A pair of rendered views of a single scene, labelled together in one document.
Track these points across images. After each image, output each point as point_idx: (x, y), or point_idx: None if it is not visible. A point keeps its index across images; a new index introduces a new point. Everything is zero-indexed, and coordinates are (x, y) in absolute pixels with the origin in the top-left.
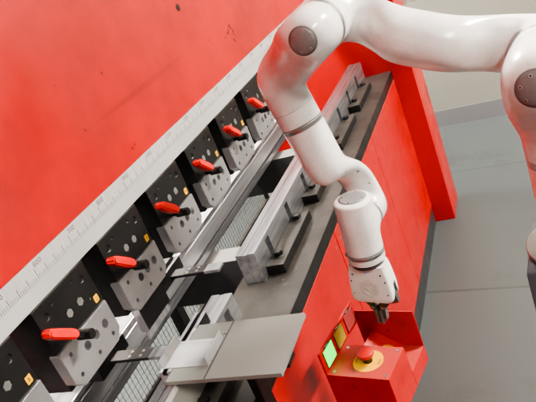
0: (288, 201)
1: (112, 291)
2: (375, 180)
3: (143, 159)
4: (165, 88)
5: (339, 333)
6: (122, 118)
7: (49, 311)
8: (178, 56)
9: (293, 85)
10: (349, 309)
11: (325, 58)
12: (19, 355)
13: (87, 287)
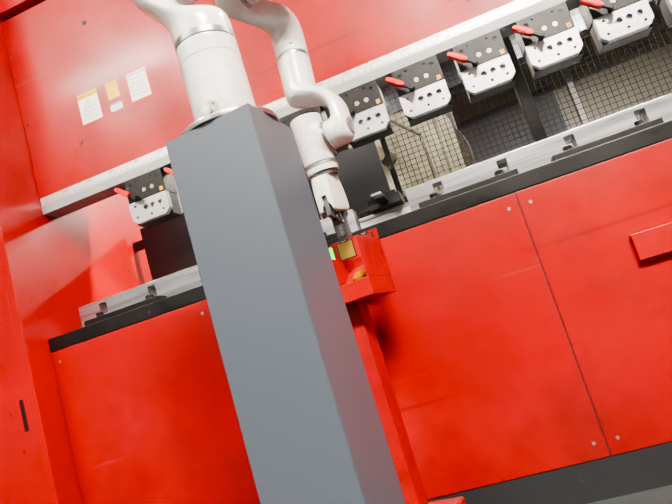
0: (510, 158)
1: None
2: (330, 104)
3: (284, 99)
4: (331, 52)
5: (345, 247)
6: (275, 74)
7: None
8: (360, 27)
9: (268, 32)
10: (368, 233)
11: (227, 9)
12: (160, 176)
13: None
